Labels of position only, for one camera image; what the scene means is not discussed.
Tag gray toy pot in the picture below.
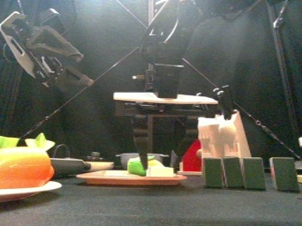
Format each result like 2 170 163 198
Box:
115 152 171 170

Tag red white toy appliance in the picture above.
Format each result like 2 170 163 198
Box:
179 139 205 173

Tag green yellow toy vegetable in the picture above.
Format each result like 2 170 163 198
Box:
125 157 165 177

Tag cream toy block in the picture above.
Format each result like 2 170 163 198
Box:
145 165 175 178

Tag white utensil holder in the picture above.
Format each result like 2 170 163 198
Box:
196 109 252 161

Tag pink rectangular tray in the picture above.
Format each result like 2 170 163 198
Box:
74 169 188 187

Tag dark toy pot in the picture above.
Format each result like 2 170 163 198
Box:
49 143 92 178

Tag green toy fruit piece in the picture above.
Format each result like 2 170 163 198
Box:
0 135 20 149

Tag orange toy fruit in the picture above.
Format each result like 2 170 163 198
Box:
0 146 54 190

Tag white round plate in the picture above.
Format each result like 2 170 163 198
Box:
0 180 64 203

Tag diagonal frame brace wire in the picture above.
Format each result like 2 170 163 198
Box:
16 46 143 139
115 0 302 162

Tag black handled toy knife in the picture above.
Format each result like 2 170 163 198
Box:
219 85 236 121
212 87 223 102

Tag vertical frame bar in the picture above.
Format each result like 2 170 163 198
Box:
145 0 156 29

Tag black frame post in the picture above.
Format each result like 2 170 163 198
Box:
266 0 295 139

